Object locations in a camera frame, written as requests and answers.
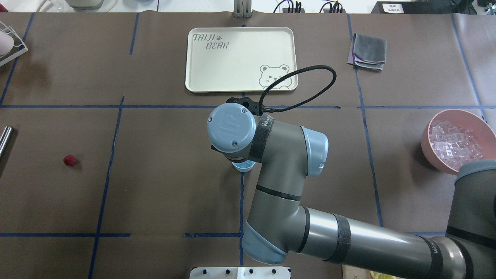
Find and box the red strawberry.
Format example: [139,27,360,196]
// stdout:
[63,154,77,166]

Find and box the purple cloth underneath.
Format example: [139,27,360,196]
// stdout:
[347,39,384,72]

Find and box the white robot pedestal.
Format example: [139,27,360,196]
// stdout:
[189,266,292,279]

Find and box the pink bowl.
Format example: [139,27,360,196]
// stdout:
[420,109,496,176]

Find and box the aluminium frame post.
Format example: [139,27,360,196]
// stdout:
[233,0,253,18]

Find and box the white cup rack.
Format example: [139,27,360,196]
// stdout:
[0,21,29,67]

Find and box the wooden cutting board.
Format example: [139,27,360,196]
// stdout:
[341,265,374,279]

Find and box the steel muddler black tip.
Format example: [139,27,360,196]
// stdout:
[0,126,14,160]

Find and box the pink cup on rack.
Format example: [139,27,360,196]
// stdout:
[0,30,14,56]

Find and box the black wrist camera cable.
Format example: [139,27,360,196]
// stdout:
[259,65,337,113]

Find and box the grey folded cloth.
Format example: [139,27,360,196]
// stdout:
[352,33,387,65]

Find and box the clear ice cubes pile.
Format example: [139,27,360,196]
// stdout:
[428,120,485,171]

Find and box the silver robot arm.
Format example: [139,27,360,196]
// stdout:
[205,103,495,279]

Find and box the lemon slices row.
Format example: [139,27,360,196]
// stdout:
[370,271,397,279]

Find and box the cream bear tray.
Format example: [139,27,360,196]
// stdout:
[185,27,297,93]

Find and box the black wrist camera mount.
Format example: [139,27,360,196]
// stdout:
[226,97,262,116]

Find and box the light blue plastic cup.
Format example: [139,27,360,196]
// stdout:
[232,160,256,173]

